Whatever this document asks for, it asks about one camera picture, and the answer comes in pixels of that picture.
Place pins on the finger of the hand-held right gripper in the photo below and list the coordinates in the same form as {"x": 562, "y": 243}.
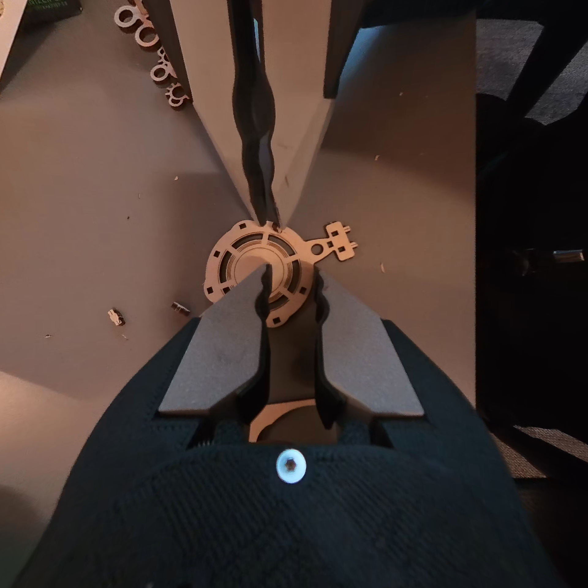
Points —
{"x": 206, "y": 69}
{"x": 298, "y": 92}

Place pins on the dark box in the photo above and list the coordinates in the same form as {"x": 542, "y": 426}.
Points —
{"x": 50, "y": 11}

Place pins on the round wooden model part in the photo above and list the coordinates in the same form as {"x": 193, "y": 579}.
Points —
{"x": 248, "y": 262}

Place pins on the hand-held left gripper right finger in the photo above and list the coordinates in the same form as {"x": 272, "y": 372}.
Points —
{"x": 367, "y": 363}

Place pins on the white board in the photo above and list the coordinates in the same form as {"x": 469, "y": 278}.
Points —
{"x": 9, "y": 32}

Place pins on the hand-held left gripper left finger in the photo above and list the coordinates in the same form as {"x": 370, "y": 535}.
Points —
{"x": 216, "y": 358}

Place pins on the small pale wooden peg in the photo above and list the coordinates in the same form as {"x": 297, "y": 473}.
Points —
{"x": 116, "y": 317}

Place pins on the black chair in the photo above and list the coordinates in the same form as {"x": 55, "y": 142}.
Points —
{"x": 528, "y": 206}

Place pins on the small dark wooden peg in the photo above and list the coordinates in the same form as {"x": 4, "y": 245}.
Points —
{"x": 181, "y": 308}

